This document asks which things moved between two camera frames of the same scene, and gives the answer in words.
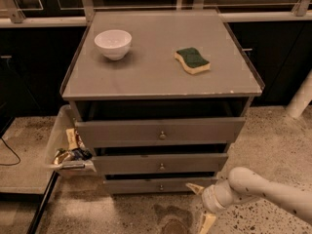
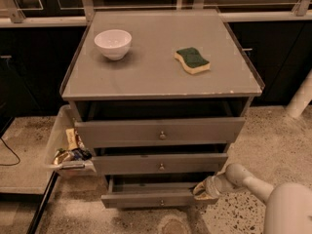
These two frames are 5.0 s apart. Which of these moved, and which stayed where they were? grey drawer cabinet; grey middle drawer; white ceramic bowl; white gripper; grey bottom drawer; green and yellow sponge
Moved: white gripper; grey bottom drawer
Stayed: green and yellow sponge; white ceramic bowl; grey drawer cabinet; grey middle drawer
